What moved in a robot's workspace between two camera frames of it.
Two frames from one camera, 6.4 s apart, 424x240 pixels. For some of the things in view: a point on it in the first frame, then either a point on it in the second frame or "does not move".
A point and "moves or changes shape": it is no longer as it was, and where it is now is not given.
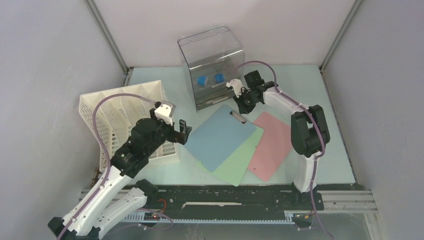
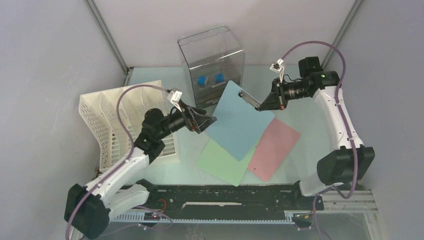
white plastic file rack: [111, 112] does not move
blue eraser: [219, 78] does not move
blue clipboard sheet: [219, 138] moves or changes shape
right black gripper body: [246, 100] → [280, 91]
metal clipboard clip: [238, 117] moves or changes shape
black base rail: [228, 203] does not move
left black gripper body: [166, 132] → [191, 125]
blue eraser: [201, 80] does not move
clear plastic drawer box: [214, 57] does not move
